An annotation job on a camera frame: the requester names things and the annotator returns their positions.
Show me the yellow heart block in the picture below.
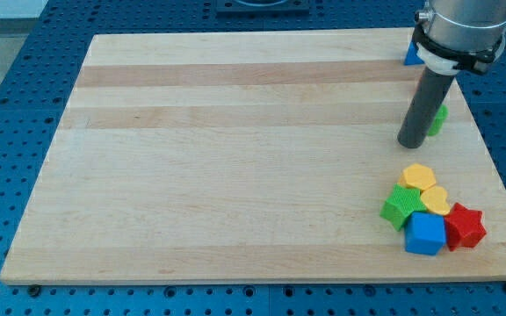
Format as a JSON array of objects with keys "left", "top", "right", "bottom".
[{"left": 420, "top": 186, "right": 451, "bottom": 216}]

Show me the blue triangle block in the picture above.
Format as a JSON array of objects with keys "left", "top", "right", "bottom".
[{"left": 403, "top": 42, "right": 424, "bottom": 66}]

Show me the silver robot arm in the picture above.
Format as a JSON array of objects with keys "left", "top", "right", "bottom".
[{"left": 412, "top": 0, "right": 506, "bottom": 75}]

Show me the green circle block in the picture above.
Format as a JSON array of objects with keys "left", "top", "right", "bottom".
[{"left": 427, "top": 104, "right": 449, "bottom": 137}]

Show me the red star block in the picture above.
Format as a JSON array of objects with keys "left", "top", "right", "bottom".
[{"left": 444, "top": 203, "right": 487, "bottom": 251}]

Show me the light wooden board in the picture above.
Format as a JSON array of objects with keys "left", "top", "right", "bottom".
[{"left": 0, "top": 28, "right": 506, "bottom": 285}]

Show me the green star block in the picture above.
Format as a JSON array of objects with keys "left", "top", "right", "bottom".
[{"left": 379, "top": 184, "right": 427, "bottom": 231}]

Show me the blue cube block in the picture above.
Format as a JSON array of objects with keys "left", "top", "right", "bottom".
[{"left": 404, "top": 212, "right": 446, "bottom": 256}]

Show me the yellow hexagon block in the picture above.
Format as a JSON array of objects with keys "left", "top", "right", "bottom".
[{"left": 398, "top": 163, "right": 437, "bottom": 191}]

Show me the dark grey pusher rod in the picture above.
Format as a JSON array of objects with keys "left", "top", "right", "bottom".
[{"left": 397, "top": 67, "right": 454, "bottom": 149}]

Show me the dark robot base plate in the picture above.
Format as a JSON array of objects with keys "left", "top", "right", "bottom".
[{"left": 214, "top": 0, "right": 311, "bottom": 14}]

